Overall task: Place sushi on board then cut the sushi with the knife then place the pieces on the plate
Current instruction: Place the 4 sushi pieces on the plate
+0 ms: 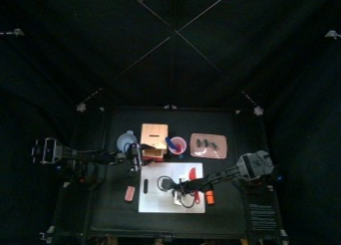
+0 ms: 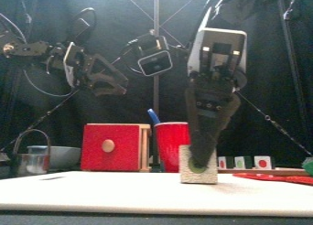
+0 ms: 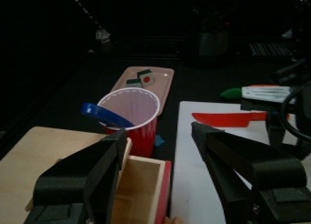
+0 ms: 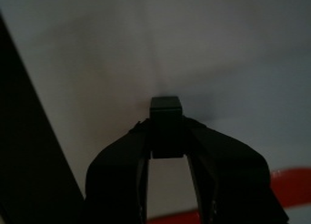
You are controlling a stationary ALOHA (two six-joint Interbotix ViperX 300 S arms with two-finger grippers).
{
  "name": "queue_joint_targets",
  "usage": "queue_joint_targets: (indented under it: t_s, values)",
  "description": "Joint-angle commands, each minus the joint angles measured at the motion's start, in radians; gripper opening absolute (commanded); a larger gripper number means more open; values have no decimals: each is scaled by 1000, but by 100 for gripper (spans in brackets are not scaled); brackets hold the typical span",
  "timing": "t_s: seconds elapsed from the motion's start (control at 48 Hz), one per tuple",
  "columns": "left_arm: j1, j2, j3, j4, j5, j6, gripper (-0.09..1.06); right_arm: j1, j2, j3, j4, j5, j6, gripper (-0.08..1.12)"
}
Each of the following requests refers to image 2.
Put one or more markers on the white sushi roll green centre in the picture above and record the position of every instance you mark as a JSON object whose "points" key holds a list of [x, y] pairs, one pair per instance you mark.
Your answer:
{"points": [[199, 175]]}

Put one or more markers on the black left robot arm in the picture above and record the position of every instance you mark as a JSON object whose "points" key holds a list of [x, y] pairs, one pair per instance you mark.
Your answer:
{"points": [[24, 48]]}

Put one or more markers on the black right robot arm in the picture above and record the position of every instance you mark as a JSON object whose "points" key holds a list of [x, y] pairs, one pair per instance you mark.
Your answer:
{"points": [[239, 6]]}

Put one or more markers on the sushi piece red centre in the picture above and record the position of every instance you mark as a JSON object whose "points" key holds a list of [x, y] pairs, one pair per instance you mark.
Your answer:
{"points": [[222, 163], [262, 163]]}

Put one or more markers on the sushi piece green centre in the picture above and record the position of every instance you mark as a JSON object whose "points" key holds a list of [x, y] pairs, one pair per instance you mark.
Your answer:
{"points": [[239, 163]]}

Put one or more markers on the white cutting board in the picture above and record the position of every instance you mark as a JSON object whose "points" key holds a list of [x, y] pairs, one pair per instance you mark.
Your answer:
{"points": [[154, 192]]}

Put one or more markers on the red flat plate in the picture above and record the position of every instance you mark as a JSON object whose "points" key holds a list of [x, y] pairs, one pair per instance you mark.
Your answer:
{"points": [[281, 177]]}

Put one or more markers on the red plastic cup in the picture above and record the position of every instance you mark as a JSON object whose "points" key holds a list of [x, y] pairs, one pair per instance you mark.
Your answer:
{"points": [[171, 146]]}

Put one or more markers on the black webcam with white rim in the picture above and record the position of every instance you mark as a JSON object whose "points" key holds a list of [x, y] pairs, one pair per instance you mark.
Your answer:
{"points": [[154, 62]]}

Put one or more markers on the diagonal metal brace rod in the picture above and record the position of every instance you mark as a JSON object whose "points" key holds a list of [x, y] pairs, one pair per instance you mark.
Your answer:
{"points": [[40, 117], [273, 123]]}

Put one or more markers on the red wooden box with knob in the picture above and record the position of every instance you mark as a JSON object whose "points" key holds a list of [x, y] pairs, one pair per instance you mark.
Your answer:
{"points": [[111, 146]]}

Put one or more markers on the wooden tray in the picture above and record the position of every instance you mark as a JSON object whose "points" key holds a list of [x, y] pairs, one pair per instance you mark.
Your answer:
{"points": [[281, 171]]}

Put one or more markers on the green toy object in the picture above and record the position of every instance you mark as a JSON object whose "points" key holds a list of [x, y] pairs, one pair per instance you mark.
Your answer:
{"points": [[309, 167]]}

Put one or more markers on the grey bowl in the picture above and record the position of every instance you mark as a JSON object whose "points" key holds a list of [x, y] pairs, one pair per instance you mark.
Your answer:
{"points": [[64, 157]]}

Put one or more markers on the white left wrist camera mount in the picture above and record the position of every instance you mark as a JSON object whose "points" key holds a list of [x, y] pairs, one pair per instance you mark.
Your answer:
{"points": [[69, 67]]}

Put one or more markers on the vertical metal frame pole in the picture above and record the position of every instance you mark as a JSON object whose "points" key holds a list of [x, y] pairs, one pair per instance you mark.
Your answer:
{"points": [[155, 12]]}

